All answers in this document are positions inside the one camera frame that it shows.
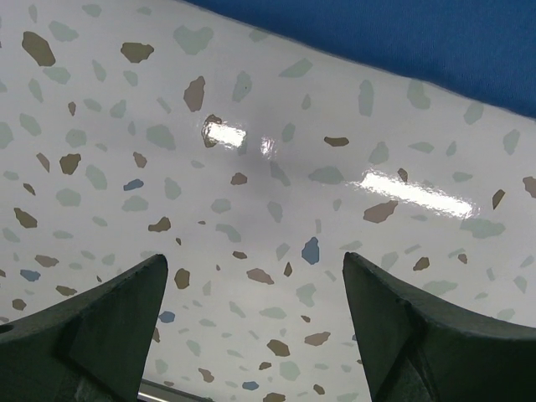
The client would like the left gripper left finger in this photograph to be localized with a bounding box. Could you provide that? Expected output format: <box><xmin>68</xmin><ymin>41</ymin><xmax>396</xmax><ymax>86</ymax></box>
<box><xmin>1</xmin><ymin>255</ymin><xmax>168</xmax><ymax>401</ymax></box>

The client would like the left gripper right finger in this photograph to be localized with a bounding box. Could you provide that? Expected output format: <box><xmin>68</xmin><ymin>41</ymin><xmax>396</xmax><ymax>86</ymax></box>
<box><xmin>343</xmin><ymin>252</ymin><xmax>535</xmax><ymax>401</ymax></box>

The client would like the blue surgical drape cloth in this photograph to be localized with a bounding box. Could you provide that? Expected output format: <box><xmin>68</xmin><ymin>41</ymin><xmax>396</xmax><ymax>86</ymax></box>
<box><xmin>195</xmin><ymin>0</ymin><xmax>535</xmax><ymax>117</ymax></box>

